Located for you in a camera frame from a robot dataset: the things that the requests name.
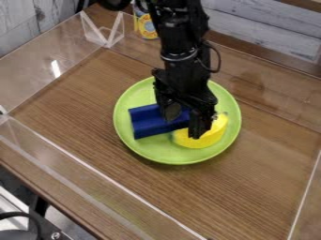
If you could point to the clear acrylic corner bracket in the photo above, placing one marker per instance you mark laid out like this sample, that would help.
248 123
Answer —
103 36

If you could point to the clear acrylic tray wall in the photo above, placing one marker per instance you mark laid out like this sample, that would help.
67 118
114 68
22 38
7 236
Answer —
111 211

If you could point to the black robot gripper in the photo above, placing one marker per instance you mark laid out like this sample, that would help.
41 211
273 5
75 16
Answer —
181 86

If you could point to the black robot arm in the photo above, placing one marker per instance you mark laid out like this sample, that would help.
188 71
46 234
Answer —
181 23

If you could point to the black metal table bracket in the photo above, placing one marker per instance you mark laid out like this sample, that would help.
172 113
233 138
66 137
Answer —
50 231

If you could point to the yellow toy banana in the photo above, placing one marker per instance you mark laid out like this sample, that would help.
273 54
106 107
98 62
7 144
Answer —
212 137

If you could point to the green round plate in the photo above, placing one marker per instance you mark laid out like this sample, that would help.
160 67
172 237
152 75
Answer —
158 148

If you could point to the blue foam block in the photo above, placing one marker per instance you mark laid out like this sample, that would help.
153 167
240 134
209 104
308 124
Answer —
149 123

